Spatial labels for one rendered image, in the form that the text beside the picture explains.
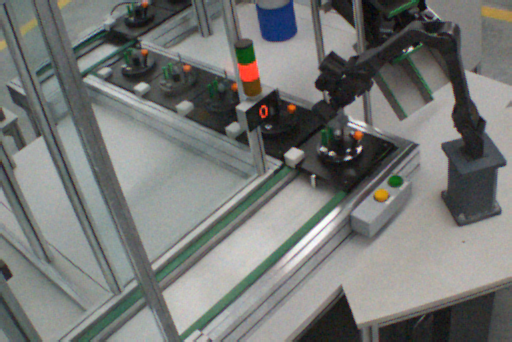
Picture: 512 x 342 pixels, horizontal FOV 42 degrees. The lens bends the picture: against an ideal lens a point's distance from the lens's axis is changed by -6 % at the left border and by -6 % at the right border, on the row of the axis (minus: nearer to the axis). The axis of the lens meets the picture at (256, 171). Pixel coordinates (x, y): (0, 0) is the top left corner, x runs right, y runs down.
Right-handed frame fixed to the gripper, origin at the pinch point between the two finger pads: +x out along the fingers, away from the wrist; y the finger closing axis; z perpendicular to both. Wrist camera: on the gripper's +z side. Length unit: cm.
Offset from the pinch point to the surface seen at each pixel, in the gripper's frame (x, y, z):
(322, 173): 11.3, 10.6, -11.9
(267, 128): 24.2, 5.8, 10.3
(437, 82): 4.2, -43.2, -15.2
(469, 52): 94, -170, -14
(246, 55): -15.1, 20.4, 22.8
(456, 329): 34, -3, -82
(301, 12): 72, -80, 50
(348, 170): 7.8, 5.4, -16.4
